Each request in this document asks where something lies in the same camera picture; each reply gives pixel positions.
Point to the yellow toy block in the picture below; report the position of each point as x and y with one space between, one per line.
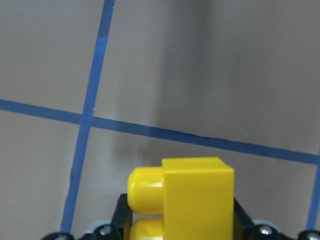
183 199

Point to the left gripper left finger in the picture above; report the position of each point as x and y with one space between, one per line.
122 219

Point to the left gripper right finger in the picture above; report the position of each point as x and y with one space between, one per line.
242 223

